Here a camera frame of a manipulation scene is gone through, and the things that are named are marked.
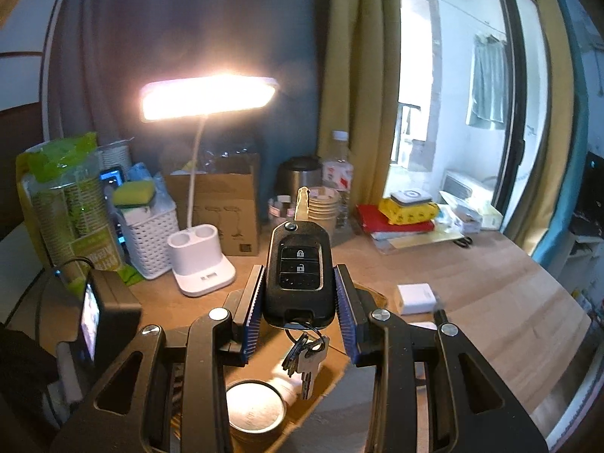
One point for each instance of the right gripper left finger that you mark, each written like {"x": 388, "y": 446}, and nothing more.
{"x": 245, "y": 307}

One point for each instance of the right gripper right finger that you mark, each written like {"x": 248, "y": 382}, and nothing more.
{"x": 362, "y": 337}

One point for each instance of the black car key fob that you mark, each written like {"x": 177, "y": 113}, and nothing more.
{"x": 300, "y": 288}

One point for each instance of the silver keys bunch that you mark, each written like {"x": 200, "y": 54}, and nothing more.
{"x": 306, "y": 356}

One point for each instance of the white medicine bottle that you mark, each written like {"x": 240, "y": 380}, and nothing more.
{"x": 288, "y": 387}

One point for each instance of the orange tin can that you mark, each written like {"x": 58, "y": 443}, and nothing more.
{"x": 255, "y": 408}

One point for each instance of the cardboard box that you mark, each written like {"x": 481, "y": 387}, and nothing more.
{"x": 277, "y": 370}

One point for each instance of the white power adapter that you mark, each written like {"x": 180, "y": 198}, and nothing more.
{"x": 416, "y": 298}

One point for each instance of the red book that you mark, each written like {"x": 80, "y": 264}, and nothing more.
{"x": 373, "y": 221}

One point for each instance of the yellow box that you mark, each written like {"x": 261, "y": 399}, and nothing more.
{"x": 407, "y": 215}

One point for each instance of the patterned glass jar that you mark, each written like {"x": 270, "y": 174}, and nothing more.
{"x": 280, "y": 210}

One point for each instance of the brown lamp packaging box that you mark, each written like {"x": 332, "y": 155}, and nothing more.
{"x": 226, "y": 199}

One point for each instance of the stack of paper cups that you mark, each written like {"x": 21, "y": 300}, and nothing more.
{"x": 323, "y": 207}

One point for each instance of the white round device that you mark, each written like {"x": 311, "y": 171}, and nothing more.
{"x": 410, "y": 197}

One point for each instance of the white plastic basket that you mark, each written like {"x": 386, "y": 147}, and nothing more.
{"x": 147, "y": 241}

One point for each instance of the black scissors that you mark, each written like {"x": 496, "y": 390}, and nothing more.
{"x": 463, "y": 242}

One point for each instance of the clear water bottle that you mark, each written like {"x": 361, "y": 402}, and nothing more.
{"x": 337, "y": 173}

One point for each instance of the stainless steel thermos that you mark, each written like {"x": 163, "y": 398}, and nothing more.
{"x": 298, "y": 172}

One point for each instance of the white tissue box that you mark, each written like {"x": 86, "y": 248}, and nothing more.
{"x": 471, "y": 215}

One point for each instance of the yellow green sponge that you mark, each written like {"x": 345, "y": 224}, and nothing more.
{"x": 134, "y": 193}

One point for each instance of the teal curtain right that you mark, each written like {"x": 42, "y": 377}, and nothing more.
{"x": 569, "y": 127}

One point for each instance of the teal curtain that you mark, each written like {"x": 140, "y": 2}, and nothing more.
{"x": 102, "y": 52}
{"x": 569, "y": 127}

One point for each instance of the yellow curtain right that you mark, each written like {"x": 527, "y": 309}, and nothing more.
{"x": 528, "y": 228}

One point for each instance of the yellow curtain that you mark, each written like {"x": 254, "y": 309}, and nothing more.
{"x": 528, "y": 228}
{"x": 360, "y": 89}

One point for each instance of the yellow curtain left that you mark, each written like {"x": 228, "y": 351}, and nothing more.
{"x": 360, "y": 89}

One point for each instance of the white tv stand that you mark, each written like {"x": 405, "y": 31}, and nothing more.
{"x": 582, "y": 265}

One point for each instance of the hanging grey clothes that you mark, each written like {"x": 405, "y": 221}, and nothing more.
{"x": 489, "y": 87}

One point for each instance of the black monitor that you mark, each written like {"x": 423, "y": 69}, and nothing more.
{"x": 588, "y": 213}

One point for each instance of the teal curtain left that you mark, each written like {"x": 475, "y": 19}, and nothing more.
{"x": 102, "y": 52}

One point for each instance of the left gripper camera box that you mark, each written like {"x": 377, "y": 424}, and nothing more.
{"x": 109, "y": 317}

